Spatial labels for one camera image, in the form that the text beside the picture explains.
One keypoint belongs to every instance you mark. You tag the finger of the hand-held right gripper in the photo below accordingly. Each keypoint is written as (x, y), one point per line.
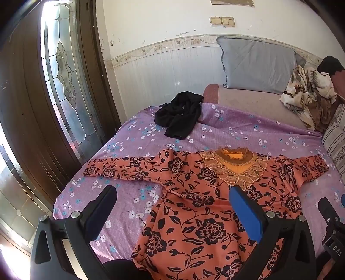
(327, 210)

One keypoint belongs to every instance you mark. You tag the wooden stained glass door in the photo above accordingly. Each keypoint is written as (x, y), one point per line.
(27, 107)

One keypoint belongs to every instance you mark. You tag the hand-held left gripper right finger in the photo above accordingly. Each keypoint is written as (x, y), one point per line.
(245, 215)

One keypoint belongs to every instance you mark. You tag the striped pillow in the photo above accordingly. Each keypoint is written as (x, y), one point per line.
(337, 134)

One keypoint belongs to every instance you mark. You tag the purple floral bedsheet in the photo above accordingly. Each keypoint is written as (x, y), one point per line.
(231, 126)

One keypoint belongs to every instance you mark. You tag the orange floral dress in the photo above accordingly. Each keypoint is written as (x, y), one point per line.
(194, 215)

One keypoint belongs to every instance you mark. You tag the beige brown floral blanket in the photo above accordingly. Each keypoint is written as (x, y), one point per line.
(310, 91)

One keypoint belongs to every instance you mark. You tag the black cloth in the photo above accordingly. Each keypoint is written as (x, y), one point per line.
(328, 64)

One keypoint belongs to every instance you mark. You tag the maroon cloth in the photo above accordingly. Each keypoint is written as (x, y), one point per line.
(339, 83)

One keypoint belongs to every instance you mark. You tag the black garment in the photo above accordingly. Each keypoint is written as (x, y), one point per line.
(179, 113)

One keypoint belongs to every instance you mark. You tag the pink beige mattress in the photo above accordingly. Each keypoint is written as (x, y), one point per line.
(248, 105)

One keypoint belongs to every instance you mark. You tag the grey pillow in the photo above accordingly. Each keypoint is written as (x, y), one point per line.
(256, 64)

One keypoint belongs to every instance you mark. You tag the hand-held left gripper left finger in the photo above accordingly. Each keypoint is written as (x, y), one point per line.
(103, 203)

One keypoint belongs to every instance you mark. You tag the beige wall switch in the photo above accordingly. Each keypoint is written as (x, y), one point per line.
(216, 21)
(228, 21)

